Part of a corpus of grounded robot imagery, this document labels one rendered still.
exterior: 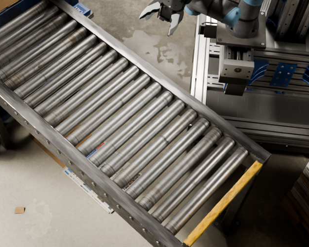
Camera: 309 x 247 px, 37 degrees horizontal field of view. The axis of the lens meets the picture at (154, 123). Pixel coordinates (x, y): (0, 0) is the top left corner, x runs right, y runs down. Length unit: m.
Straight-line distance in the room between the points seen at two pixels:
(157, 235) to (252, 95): 1.31
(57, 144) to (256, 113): 1.26
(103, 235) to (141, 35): 1.42
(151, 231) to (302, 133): 1.26
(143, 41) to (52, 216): 1.33
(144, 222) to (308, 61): 1.12
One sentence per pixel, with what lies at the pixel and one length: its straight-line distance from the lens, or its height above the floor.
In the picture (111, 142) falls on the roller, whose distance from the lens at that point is 1.77.
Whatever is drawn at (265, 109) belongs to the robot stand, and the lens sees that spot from 2.66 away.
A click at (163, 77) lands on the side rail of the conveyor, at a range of 1.95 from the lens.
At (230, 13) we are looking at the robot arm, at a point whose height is 1.15.
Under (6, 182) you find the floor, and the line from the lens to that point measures 2.67.
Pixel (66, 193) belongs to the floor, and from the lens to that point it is 2.57.
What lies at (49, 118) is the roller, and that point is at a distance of 1.86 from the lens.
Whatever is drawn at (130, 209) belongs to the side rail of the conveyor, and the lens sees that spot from 1.65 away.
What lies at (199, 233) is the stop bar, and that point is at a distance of 1.61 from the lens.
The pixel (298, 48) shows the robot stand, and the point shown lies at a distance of 2.28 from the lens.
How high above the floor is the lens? 2.34
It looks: 58 degrees down
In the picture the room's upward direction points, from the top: 4 degrees clockwise
